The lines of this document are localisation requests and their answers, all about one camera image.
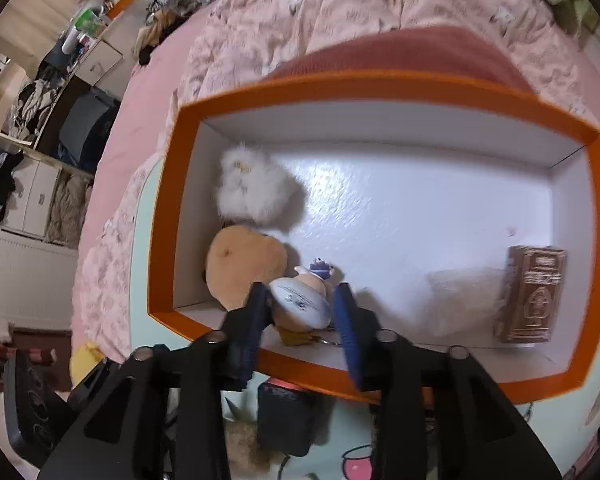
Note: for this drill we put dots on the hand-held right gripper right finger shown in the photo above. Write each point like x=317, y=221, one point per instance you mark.
x=347, y=332

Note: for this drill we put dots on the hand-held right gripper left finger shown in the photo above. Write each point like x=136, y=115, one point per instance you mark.
x=252, y=332

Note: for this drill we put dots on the clear bubble wrap bag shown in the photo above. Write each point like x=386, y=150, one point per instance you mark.
x=460, y=300

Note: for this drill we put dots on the brown playing card box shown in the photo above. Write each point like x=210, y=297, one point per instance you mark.
x=530, y=295

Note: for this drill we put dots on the orange cardboard box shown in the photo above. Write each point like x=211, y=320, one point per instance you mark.
x=380, y=85

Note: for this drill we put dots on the brown round plush toy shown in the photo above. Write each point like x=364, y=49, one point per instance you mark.
x=245, y=260

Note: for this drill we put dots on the black zip case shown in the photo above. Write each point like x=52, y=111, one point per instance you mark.
x=285, y=420

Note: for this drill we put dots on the grey fluffy pouch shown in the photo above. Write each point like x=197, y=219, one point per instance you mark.
x=245, y=447

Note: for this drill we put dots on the white fluffy plush toy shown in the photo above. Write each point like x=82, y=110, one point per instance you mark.
x=255, y=190

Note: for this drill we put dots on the yellow plush toy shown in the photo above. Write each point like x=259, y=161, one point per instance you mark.
x=86, y=362

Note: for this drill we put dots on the pink bed sheet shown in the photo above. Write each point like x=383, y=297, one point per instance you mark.
x=145, y=110

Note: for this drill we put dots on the white shelf unit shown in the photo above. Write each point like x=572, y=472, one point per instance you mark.
x=35, y=195

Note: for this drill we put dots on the dark suitcase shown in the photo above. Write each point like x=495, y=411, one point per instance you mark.
x=87, y=130

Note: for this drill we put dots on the dusty red cloth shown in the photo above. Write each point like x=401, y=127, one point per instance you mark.
x=405, y=50

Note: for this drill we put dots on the white drawer cabinet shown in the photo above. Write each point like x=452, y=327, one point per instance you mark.
x=100, y=62

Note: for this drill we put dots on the tan garment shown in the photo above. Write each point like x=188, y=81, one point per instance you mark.
x=152, y=35

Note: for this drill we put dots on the pink quilted blanket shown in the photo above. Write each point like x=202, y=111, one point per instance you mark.
x=380, y=5

